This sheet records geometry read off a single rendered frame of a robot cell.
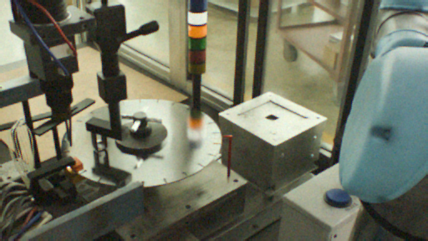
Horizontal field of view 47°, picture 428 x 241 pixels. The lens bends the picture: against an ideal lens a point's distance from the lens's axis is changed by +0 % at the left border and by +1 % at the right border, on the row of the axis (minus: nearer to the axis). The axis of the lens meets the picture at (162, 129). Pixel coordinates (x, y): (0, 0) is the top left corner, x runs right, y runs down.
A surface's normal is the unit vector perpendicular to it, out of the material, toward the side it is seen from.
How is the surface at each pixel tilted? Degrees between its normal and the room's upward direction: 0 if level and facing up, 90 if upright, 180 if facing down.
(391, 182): 98
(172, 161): 0
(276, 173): 90
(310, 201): 0
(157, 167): 0
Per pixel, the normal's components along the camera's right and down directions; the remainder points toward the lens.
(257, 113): -0.03, -0.85
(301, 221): -0.80, 0.33
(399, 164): -0.37, 0.39
